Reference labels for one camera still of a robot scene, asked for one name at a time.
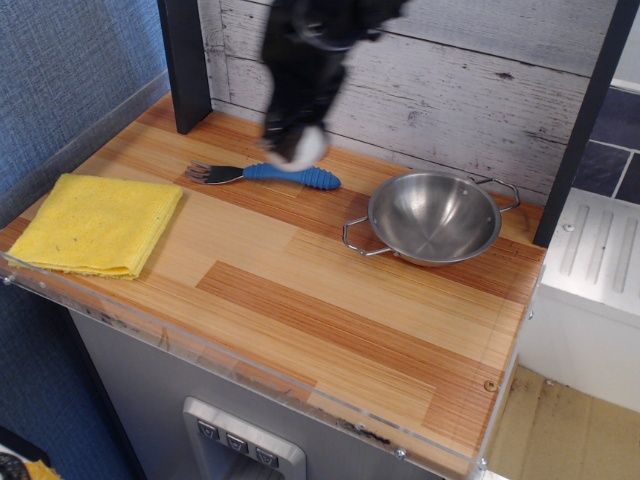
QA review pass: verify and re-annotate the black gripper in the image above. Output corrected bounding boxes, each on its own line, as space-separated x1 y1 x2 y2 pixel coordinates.
260 31 346 162

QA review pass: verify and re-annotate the white sushi with black band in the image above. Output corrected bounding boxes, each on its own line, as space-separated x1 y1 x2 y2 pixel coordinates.
266 124 328 172

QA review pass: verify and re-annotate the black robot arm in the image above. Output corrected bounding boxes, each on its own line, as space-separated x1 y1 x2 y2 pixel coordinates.
261 1 404 172

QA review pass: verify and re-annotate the yellow rag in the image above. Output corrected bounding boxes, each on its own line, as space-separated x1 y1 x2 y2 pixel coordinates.
8 174 182 280

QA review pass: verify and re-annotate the clear acrylic table edge guard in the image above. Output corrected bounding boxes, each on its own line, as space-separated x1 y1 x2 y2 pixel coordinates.
1 237 544 479

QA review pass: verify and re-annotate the silver cabinet with button panel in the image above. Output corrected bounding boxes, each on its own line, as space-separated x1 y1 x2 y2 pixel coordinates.
71 308 486 479

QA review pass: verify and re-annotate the yellow object at floor corner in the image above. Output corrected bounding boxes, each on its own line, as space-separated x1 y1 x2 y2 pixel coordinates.
1 452 62 480

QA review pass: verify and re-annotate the blue handled metal fork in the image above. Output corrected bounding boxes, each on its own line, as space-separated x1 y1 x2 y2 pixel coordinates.
185 160 342 190

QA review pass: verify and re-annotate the steel bowl with handles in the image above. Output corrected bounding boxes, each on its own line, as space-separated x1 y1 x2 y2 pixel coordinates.
342 172 521 267

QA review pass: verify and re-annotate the dark grey left post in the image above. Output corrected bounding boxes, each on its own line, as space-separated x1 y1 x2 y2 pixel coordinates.
157 0 212 134

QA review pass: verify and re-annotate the dark grey post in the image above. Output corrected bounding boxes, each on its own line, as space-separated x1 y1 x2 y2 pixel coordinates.
533 0 639 248
157 0 212 134

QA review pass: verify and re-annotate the dark grey right post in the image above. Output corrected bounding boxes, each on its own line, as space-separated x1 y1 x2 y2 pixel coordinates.
533 0 639 248

